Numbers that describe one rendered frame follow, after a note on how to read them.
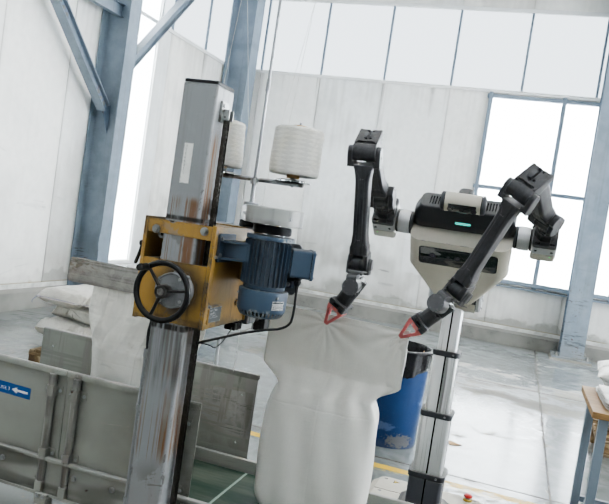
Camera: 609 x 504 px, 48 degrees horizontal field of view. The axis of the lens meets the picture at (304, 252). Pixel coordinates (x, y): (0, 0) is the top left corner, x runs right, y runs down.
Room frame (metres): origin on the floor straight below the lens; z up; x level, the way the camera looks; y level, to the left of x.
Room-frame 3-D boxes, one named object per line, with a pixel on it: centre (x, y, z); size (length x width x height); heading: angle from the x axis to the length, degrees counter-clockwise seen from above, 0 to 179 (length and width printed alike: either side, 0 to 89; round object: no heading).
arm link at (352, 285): (2.32, -0.19, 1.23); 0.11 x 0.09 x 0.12; 163
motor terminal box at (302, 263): (2.13, 0.00, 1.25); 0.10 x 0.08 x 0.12; 8
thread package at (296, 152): (2.25, 0.07, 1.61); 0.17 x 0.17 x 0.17
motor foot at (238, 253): (2.10, 0.20, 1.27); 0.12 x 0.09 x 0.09; 163
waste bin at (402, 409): (4.60, -0.73, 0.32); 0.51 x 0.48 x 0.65; 163
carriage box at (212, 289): (2.21, 0.33, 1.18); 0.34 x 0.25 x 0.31; 163
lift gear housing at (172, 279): (2.03, 0.36, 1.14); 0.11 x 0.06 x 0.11; 73
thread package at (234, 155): (2.33, 0.32, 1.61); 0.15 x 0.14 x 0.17; 73
